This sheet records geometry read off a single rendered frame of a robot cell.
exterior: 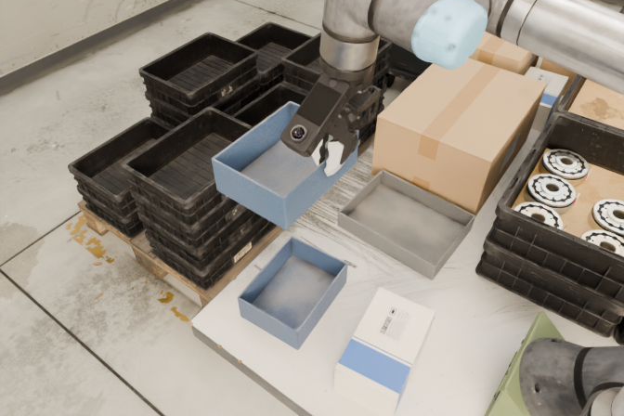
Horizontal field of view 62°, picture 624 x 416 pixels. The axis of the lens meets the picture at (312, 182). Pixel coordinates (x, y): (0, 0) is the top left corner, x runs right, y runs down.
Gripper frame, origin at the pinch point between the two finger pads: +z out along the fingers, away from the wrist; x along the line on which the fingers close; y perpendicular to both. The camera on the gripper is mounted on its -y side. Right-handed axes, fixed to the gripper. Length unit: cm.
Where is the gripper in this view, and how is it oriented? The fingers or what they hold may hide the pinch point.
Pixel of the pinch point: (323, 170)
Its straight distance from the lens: 82.1
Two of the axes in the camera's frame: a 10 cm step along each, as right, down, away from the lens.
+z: -0.8, 6.8, 7.3
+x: -7.8, -4.9, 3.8
